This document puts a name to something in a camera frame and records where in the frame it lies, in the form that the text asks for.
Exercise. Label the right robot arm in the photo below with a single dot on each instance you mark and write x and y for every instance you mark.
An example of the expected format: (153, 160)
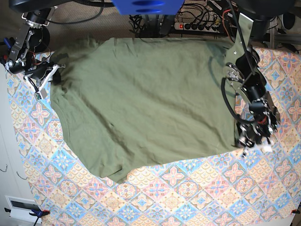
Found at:
(33, 38)

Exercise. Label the blue clamp lower left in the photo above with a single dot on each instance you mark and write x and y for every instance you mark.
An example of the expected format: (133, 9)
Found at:
(37, 213)

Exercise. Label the blue clamp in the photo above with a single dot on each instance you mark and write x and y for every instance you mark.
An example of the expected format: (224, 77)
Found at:
(5, 47)
(37, 213)

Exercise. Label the blue clamp upper left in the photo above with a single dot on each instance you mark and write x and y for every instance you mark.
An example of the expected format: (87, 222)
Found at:
(5, 47)

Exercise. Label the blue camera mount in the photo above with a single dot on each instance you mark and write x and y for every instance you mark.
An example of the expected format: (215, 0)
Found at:
(148, 7)

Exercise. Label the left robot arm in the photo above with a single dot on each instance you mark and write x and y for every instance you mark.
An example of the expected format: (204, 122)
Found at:
(242, 74)

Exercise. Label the red clamp lower right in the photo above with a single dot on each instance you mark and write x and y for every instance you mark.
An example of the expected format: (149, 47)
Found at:
(295, 212)

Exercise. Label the green t-shirt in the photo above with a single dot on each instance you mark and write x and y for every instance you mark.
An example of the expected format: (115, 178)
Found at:
(128, 103)

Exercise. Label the patterned tablecloth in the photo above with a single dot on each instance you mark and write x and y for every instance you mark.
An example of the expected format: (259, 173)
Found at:
(222, 190)

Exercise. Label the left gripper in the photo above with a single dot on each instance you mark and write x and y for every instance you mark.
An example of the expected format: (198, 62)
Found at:
(251, 138)

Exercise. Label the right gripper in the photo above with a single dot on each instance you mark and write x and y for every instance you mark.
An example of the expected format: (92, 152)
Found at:
(40, 76)

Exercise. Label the white power strip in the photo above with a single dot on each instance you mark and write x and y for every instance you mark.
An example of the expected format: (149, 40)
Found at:
(181, 26)

